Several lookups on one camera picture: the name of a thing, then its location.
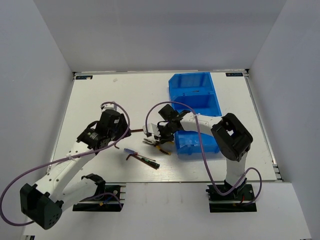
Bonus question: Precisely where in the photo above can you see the long brown hex key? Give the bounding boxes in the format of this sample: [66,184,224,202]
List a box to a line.
[131,129,143,133]

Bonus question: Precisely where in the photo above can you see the clear blue handle screwdriver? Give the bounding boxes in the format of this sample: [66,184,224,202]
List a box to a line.
[123,148,142,157]

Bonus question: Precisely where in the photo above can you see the black green screwdriver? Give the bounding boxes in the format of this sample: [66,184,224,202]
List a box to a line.
[140,160,160,170]

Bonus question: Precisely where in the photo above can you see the small brown hex key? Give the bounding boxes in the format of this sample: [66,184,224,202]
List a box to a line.
[125,154,156,162]

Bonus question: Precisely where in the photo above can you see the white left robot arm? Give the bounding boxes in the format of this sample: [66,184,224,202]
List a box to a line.
[19,108,131,230]

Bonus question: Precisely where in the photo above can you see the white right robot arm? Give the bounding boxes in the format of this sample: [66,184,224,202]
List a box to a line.
[154,104,253,200]

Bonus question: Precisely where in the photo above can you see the blue three-compartment plastic bin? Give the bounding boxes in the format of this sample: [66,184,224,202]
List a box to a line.
[168,72,222,156]

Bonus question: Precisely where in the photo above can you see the left table corner label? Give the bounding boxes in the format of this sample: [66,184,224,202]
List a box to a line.
[75,75,93,80]

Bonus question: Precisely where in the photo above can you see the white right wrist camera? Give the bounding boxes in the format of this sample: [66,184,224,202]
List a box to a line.
[142,123,160,137]

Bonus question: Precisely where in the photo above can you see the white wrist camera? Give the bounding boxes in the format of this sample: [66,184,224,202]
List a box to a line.
[100,103,117,113]
[142,123,160,137]

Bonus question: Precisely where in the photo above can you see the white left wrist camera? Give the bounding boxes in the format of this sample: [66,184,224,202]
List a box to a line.
[100,103,117,113]

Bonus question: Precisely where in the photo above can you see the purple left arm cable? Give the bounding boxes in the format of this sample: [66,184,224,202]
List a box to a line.
[0,101,132,227]

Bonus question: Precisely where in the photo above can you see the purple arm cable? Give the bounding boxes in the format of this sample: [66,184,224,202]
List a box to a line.
[0,101,132,227]
[145,100,263,206]

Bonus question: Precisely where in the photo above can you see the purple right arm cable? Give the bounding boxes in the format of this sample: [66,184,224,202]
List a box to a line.
[145,100,263,206]

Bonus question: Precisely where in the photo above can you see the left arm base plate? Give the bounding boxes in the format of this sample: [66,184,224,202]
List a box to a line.
[72,183,126,213]

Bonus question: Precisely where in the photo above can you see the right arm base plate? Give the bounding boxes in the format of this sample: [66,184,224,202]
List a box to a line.
[206,184,257,213]

